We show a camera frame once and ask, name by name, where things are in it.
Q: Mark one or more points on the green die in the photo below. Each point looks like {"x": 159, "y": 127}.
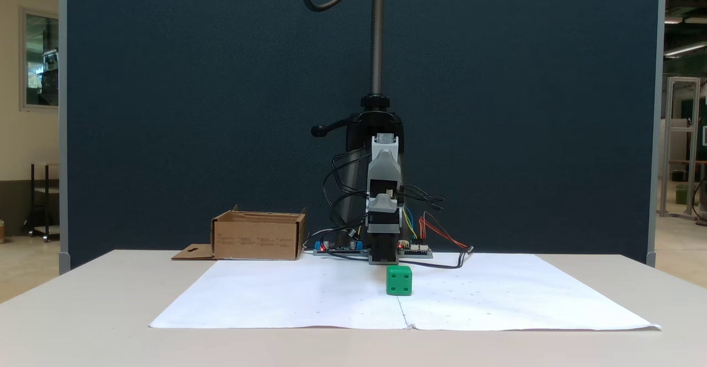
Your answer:
{"x": 399, "y": 281}

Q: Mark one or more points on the white paper sheet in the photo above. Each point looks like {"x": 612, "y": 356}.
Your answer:
{"x": 309, "y": 300}

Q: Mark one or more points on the framed wall window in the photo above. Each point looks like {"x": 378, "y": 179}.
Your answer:
{"x": 40, "y": 60}

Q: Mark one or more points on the aluminium profile frame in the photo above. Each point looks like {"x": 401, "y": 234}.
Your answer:
{"x": 665, "y": 146}

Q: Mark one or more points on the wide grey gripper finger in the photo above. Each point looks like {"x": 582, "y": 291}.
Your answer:
{"x": 384, "y": 209}

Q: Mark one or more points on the circuit board with blue terminals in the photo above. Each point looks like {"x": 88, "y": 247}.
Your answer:
{"x": 337, "y": 250}

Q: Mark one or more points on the brown cardboard box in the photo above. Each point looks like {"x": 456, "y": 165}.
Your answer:
{"x": 257, "y": 240}

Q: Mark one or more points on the black shelf cart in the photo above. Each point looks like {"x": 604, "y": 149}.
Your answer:
{"x": 46, "y": 201}

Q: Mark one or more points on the black tripod with metal pole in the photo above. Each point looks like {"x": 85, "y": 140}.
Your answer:
{"x": 377, "y": 35}

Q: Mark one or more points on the dark blue partition panel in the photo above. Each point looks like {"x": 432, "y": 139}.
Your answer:
{"x": 165, "y": 107}

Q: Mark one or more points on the circuit board with white connectors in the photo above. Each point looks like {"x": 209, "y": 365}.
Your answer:
{"x": 417, "y": 251}

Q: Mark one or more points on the long ceiling light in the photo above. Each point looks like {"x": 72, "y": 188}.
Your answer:
{"x": 685, "y": 50}

